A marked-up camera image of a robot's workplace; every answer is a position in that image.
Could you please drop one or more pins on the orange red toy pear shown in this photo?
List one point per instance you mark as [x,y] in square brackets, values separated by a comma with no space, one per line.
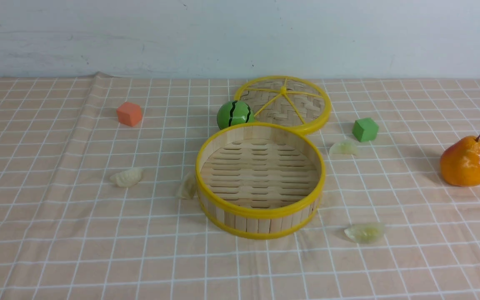
[460,163]

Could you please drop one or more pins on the woven bamboo steamer lid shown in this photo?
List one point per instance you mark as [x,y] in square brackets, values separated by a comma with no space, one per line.
[287,101]

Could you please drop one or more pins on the bamboo steamer tray yellow rim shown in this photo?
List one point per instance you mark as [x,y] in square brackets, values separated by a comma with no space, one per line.
[259,181]

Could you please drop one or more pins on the green foam cube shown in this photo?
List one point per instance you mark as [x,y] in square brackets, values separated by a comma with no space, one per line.
[365,130]

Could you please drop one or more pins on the pale green dumpling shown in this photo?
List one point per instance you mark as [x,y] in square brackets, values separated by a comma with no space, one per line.
[345,147]
[365,233]

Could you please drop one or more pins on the green watermelon toy ball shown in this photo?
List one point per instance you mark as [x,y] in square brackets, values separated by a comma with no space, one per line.
[234,113]

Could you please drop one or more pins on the orange foam cube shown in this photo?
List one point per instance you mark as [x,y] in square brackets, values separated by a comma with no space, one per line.
[129,114]

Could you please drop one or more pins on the beige checkered tablecloth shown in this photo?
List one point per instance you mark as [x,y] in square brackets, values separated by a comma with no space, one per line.
[68,233]

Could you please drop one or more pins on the white dumpling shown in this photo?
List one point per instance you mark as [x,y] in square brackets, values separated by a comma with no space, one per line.
[127,178]
[188,187]

